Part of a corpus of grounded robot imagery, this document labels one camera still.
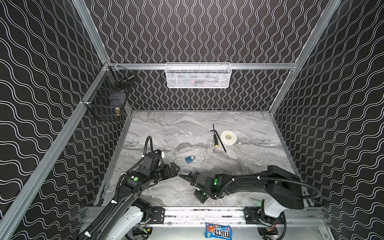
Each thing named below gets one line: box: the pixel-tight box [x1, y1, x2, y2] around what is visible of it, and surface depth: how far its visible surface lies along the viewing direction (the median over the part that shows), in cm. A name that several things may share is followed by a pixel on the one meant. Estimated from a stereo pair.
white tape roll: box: [220, 130, 238, 146], surface depth 106 cm
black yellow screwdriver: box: [212, 124, 219, 148], surface depth 102 cm
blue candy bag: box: [205, 222, 233, 240], surface depth 70 cm
